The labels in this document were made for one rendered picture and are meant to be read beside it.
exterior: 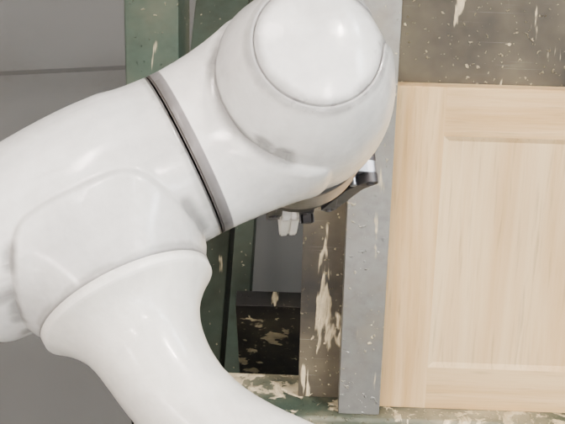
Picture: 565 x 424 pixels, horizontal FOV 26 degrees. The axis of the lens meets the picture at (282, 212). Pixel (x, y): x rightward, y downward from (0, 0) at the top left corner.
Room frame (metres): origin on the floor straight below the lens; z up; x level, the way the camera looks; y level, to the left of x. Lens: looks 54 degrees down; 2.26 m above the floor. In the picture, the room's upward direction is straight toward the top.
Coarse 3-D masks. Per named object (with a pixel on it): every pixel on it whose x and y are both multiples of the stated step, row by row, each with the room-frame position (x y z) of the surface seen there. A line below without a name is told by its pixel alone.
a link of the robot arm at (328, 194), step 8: (352, 176) 0.49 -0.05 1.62; (344, 184) 0.48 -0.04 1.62; (328, 192) 0.47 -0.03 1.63; (336, 192) 0.48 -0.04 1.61; (304, 200) 0.47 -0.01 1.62; (312, 200) 0.47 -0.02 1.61; (320, 200) 0.48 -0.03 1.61; (328, 200) 0.49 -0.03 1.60; (288, 208) 0.48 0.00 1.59; (296, 208) 0.48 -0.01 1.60; (304, 208) 0.48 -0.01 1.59
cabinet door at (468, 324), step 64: (448, 128) 0.89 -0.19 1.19; (512, 128) 0.89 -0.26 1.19; (448, 192) 0.85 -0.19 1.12; (512, 192) 0.85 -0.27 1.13; (448, 256) 0.80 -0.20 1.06; (512, 256) 0.80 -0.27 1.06; (384, 320) 0.76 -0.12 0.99; (448, 320) 0.76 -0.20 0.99; (512, 320) 0.76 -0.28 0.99; (384, 384) 0.71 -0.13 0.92; (448, 384) 0.71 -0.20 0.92; (512, 384) 0.71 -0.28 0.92
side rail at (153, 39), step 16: (128, 0) 0.95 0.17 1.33; (144, 0) 0.95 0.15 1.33; (160, 0) 0.95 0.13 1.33; (176, 0) 0.95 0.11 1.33; (128, 16) 0.94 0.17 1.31; (144, 16) 0.94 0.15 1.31; (160, 16) 0.94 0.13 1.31; (176, 16) 0.94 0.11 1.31; (128, 32) 0.94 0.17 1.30; (144, 32) 0.93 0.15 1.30; (160, 32) 0.93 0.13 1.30; (176, 32) 0.93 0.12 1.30; (128, 48) 0.93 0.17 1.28; (144, 48) 0.93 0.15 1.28; (160, 48) 0.92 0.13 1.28; (176, 48) 0.92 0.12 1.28; (128, 64) 0.92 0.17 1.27; (144, 64) 0.92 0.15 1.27; (160, 64) 0.91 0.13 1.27; (128, 80) 0.91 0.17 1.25
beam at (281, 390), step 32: (256, 384) 0.73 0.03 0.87; (288, 384) 0.74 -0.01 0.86; (320, 416) 0.67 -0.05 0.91; (352, 416) 0.67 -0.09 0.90; (384, 416) 0.67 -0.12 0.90; (416, 416) 0.67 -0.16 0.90; (448, 416) 0.67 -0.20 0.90; (480, 416) 0.67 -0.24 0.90; (512, 416) 0.67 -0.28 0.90; (544, 416) 0.67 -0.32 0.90
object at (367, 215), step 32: (384, 0) 0.96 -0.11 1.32; (384, 32) 0.94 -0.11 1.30; (384, 160) 0.85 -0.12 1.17; (384, 192) 0.83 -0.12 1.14; (352, 224) 0.81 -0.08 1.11; (384, 224) 0.81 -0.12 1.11; (352, 256) 0.79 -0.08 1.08; (384, 256) 0.79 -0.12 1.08; (352, 288) 0.77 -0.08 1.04; (384, 288) 0.77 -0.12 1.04; (352, 320) 0.75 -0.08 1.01; (352, 352) 0.72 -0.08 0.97; (352, 384) 0.70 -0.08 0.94
